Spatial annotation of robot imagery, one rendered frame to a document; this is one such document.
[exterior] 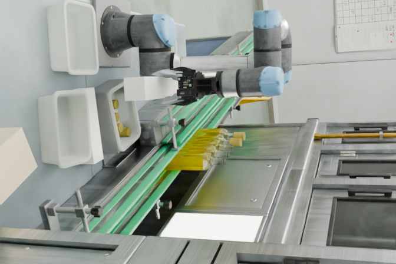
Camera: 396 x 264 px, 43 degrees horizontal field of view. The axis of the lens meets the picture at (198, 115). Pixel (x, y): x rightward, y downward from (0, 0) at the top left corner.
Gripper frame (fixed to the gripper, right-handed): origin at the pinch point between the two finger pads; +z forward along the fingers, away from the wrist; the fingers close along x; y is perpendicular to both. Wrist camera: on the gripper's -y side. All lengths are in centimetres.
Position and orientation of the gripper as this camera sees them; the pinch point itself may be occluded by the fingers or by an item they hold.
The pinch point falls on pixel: (158, 87)
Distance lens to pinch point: 142.2
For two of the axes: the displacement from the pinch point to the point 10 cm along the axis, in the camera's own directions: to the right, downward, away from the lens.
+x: 0.5, 10.0, 0.6
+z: -9.4, 0.3, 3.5
